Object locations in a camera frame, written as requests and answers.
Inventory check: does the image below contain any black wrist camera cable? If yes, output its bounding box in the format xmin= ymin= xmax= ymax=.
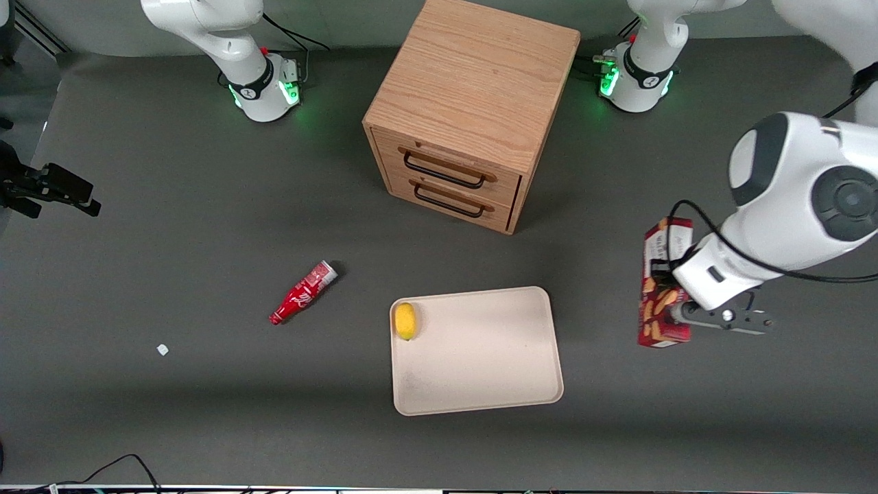
xmin=665 ymin=199 xmax=878 ymax=284

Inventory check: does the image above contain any metal frame rail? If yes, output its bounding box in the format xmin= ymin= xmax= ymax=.
xmin=12 ymin=0 xmax=71 ymax=57

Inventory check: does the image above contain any black drawer handle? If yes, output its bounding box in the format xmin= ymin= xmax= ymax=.
xmin=403 ymin=152 xmax=487 ymax=190
xmin=413 ymin=183 xmax=486 ymax=220

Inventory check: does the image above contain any black floor cable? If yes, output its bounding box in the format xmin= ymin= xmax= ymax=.
xmin=0 ymin=454 xmax=163 ymax=492

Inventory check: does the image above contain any wooden drawer front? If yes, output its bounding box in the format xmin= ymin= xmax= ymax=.
xmin=386 ymin=170 xmax=513 ymax=231
xmin=375 ymin=129 xmax=523 ymax=207

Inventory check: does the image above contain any beige plastic tray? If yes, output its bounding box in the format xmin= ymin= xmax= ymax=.
xmin=390 ymin=286 xmax=565 ymax=417

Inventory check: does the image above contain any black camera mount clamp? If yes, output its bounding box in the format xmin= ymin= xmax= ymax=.
xmin=0 ymin=141 xmax=103 ymax=220

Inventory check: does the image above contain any red cola bottle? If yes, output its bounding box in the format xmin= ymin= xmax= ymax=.
xmin=269 ymin=260 xmax=339 ymax=326

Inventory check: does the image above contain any wooden drawer cabinet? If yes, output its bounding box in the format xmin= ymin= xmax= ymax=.
xmin=362 ymin=0 xmax=582 ymax=236

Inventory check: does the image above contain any red cookie box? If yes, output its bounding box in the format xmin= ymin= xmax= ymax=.
xmin=638 ymin=217 xmax=694 ymax=349

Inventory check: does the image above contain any black arm base cable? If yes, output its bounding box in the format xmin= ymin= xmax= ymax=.
xmin=262 ymin=12 xmax=331 ymax=87
xmin=573 ymin=19 xmax=642 ymax=80

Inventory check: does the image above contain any yellow lemon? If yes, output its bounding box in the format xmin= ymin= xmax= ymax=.
xmin=394 ymin=302 xmax=418 ymax=342

